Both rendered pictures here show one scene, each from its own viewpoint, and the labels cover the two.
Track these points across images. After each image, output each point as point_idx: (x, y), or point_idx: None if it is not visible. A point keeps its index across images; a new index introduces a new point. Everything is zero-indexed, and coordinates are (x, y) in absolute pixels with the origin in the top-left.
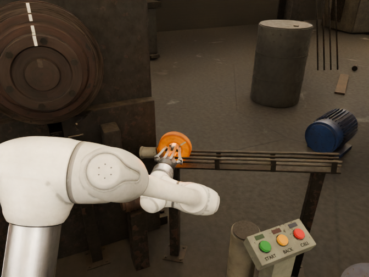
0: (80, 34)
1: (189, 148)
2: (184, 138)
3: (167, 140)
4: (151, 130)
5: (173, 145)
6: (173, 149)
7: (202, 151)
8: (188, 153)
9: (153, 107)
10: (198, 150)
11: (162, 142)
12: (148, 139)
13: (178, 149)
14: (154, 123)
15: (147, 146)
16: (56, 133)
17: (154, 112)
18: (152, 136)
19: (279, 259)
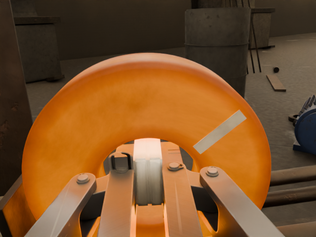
0: None
1: (264, 166)
2: (227, 84)
3: (87, 129)
4: (11, 119)
5: (150, 155)
6: (169, 196)
7: (310, 173)
8: (256, 199)
9: (2, 6)
10: (282, 174)
11: (51, 145)
12: (1, 163)
13: (213, 182)
14: (17, 88)
15: (0, 193)
16: None
17: (9, 33)
18: (20, 147)
19: None
